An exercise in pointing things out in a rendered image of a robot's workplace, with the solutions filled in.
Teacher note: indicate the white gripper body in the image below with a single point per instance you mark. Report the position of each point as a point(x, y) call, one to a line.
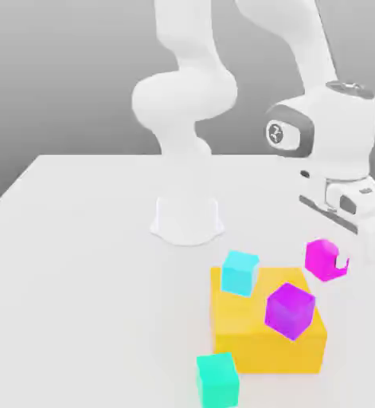
point(330, 217)

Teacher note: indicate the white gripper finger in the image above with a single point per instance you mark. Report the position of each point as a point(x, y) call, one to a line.
point(341, 262)

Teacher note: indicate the small magenta cube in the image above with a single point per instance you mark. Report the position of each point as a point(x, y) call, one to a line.
point(321, 259)

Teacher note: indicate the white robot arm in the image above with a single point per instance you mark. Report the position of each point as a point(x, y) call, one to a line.
point(187, 95)

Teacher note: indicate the small purple cube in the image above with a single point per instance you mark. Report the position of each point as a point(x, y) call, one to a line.
point(289, 310)

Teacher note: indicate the small cyan cube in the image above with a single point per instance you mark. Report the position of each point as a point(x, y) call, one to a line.
point(239, 274)

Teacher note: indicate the small turquoise cube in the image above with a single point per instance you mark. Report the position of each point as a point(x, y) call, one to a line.
point(217, 381)

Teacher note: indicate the large yellow box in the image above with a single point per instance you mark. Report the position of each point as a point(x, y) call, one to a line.
point(263, 350)

